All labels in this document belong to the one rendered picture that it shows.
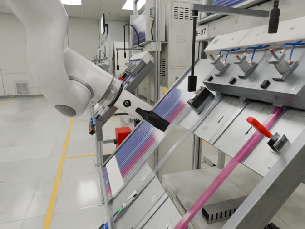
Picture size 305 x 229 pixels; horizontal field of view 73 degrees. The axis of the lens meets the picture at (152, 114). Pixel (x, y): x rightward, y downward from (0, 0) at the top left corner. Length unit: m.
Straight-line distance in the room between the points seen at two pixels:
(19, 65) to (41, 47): 8.89
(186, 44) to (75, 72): 1.48
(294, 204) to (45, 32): 1.09
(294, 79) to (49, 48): 0.48
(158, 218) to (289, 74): 0.45
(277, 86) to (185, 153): 1.66
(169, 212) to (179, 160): 1.55
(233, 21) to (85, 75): 0.58
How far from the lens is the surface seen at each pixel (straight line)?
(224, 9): 0.66
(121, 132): 1.34
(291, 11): 0.71
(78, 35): 9.13
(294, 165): 0.46
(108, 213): 0.74
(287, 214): 1.06
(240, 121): 0.58
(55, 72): 0.45
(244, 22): 0.83
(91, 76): 0.52
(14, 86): 9.45
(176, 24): 1.89
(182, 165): 2.13
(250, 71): 0.61
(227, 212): 0.91
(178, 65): 1.87
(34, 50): 0.47
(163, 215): 0.57
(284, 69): 0.52
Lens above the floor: 1.19
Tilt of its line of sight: 13 degrees down
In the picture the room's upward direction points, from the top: straight up
